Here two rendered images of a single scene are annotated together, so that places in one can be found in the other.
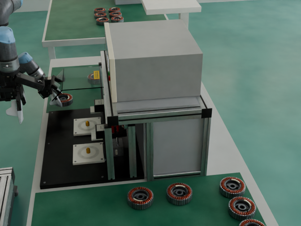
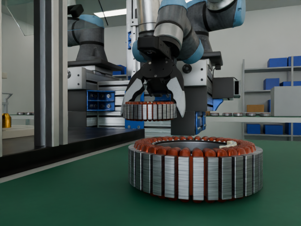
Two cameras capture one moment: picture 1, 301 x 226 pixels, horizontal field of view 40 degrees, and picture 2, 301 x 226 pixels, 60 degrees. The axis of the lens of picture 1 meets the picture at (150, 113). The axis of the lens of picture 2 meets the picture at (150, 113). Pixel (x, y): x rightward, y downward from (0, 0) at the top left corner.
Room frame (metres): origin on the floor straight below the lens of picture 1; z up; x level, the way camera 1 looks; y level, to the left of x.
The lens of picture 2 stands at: (2.34, 0.03, 0.81)
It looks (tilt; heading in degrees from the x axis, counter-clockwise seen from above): 1 degrees down; 117
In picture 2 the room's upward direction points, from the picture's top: straight up
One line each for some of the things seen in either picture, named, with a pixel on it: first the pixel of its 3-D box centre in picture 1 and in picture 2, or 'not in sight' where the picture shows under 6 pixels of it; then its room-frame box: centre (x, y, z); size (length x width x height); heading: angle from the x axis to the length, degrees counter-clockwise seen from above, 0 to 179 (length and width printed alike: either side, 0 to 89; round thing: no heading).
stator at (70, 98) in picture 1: (62, 99); (149, 110); (2.09, 0.51, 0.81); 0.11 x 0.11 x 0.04
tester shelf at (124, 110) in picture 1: (148, 80); not in sight; (1.79, 0.01, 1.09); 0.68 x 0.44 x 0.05; 8
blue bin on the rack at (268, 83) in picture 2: not in sight; (271, 84); (2.08, 6.69, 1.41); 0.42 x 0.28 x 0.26; 100
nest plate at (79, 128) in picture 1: (88, 126); (5, 130); (1.87, 0.34, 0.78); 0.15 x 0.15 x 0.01; 8
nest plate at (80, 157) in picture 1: (88, 153); not in sight; (1.63, 0.31, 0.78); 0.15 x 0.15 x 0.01; 8
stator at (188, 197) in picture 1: (179, 193); not in sight; (1.35, -0.12, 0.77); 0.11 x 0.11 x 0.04
